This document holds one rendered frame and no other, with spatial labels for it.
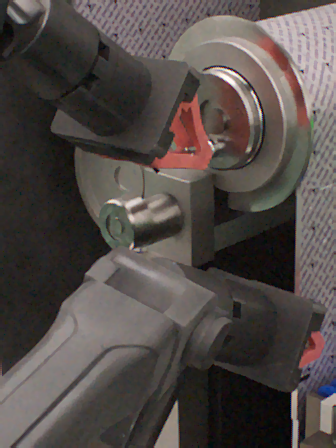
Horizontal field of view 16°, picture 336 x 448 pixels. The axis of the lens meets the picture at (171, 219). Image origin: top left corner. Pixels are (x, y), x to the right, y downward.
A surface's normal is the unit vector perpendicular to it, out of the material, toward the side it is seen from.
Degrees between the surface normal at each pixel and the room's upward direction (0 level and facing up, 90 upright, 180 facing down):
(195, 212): 90
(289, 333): 60
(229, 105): 90
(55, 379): 21
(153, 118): 52
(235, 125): 90
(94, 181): 90
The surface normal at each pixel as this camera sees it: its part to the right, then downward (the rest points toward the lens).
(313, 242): 0.72, 0.24
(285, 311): -0.62, -0.23
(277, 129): -0.70, 0.26
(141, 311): 0.29, -0.82
